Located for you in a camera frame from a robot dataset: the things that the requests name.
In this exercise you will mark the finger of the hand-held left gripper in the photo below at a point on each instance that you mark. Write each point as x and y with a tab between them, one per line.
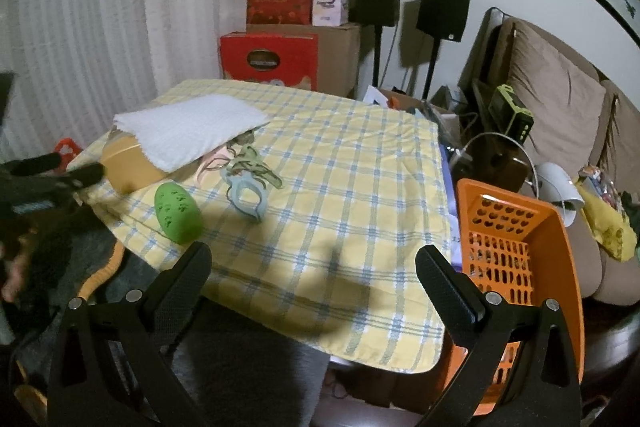
40	162
85	176

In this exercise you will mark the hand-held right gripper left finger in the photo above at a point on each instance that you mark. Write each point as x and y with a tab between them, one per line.
185	287

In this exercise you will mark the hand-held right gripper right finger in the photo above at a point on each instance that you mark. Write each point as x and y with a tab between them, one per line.
440	287

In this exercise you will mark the yellow box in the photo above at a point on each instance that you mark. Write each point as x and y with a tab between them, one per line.
130	167

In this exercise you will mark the green paw-print egg toy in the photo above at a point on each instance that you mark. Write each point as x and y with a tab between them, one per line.
175	212

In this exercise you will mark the pale blue large clip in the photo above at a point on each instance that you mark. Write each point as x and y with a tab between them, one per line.
256	212

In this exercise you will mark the white foam net sheet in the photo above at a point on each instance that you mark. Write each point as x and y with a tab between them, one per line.
185	127

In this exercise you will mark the pink large clip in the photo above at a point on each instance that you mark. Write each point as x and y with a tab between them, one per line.
202	169

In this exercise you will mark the orange plastic basket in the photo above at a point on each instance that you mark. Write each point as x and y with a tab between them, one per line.
555	232

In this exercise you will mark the green plastic clip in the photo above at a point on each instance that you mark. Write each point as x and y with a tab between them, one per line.
255	167

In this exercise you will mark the person's left hand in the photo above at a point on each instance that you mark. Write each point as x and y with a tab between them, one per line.
12	277

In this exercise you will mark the red plastic toy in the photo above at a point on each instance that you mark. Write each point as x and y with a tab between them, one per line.
66	148

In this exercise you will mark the dark jacket with yellow trim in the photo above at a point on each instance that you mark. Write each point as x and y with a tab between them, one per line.
65	257

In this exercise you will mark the purple plastic package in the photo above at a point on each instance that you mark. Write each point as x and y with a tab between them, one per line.
452	217

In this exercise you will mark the yellow checked tablecloth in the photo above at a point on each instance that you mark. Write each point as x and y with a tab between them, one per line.
340	187

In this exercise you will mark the white dome lamp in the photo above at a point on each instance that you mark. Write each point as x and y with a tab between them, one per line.
557	187

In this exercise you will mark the white curtain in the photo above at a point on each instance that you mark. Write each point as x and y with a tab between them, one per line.
100	7

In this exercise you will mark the brown sofa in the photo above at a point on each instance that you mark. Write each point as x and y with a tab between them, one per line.
615	287

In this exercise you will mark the yellow bag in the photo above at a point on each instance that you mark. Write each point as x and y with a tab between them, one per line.
607	227

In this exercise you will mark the pile of mixed clutter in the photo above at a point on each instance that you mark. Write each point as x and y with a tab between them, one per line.
410	104

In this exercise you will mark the green black portable device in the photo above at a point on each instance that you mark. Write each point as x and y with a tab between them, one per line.
510	112

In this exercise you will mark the brown sofa cushion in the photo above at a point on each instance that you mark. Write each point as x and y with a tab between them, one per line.
625	127
555	92

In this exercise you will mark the red box with oval label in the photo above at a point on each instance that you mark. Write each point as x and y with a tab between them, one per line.
280	52

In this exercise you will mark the brown cardboard box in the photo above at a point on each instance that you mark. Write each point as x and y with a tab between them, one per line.
337	57

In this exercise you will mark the small white pink box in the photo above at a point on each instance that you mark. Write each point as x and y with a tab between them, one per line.
330	4

